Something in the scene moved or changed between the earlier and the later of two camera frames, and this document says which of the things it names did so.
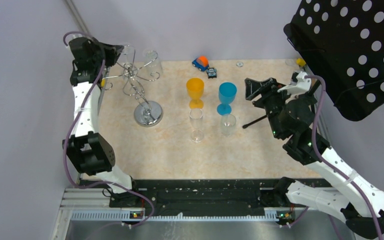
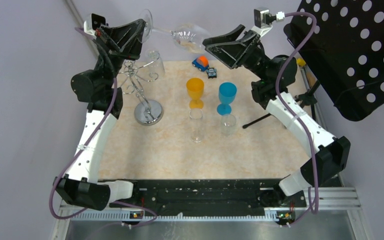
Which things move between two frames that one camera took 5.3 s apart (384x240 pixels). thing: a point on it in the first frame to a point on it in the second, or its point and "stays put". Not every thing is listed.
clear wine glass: (196, 116) stays put
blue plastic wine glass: (227, 93) stays put
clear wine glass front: (228, 123) stays put
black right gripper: (254, 88) to (233, 55)
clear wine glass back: (126, 58) to (188, 37)
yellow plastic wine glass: (195, 86) stays put
